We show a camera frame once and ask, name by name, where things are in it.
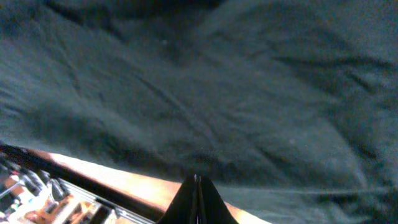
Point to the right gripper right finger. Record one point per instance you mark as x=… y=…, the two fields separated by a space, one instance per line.
x=211 y=207

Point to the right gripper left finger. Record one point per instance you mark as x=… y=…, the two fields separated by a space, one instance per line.
x=183 y=208

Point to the black shorts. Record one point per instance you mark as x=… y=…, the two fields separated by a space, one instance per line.
x=289 y=106

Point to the clutter below table edge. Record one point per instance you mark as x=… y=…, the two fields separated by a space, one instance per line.
x=35 y=197

